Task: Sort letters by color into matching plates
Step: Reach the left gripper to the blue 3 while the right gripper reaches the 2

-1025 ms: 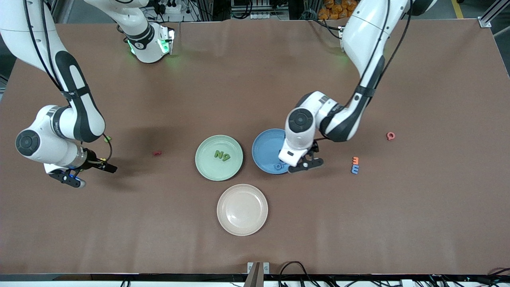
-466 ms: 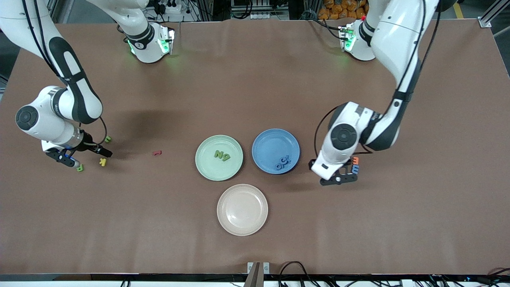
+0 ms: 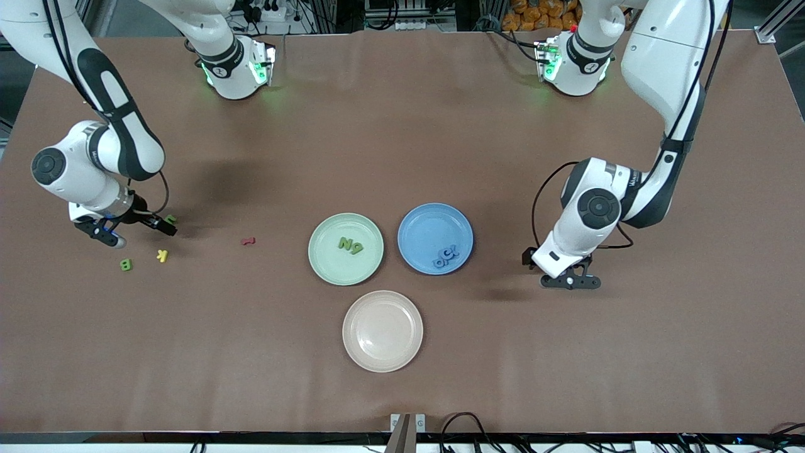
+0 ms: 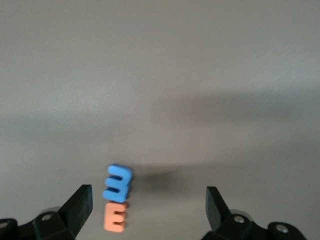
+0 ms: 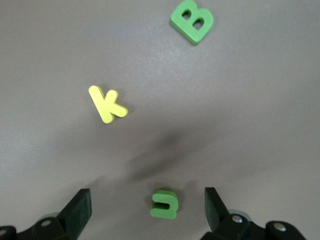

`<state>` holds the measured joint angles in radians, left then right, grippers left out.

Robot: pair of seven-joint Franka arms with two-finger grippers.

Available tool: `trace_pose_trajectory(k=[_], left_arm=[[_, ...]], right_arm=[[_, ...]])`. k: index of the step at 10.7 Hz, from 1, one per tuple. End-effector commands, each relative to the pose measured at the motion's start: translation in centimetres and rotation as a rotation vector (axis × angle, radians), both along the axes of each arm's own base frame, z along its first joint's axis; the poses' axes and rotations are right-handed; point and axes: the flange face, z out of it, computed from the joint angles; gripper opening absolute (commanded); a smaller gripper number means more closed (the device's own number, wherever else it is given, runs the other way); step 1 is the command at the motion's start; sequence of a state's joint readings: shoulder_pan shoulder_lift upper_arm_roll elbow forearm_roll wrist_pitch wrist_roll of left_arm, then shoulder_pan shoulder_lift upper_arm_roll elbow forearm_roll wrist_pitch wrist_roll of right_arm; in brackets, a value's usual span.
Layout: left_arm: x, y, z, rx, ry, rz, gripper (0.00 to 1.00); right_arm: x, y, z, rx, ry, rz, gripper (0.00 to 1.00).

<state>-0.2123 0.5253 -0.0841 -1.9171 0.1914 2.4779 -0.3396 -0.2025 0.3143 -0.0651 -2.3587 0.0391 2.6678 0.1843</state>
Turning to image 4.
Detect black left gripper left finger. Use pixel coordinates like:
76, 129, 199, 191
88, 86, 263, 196
0, 184, 94, 240

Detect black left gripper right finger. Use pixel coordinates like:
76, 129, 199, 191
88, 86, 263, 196
201, 186, 307, 240

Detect blue foam letter E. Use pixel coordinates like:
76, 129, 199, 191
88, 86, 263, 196
101, 163, 133, 203

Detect orange foam letter E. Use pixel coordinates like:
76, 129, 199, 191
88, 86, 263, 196
103, 201, 129, 232

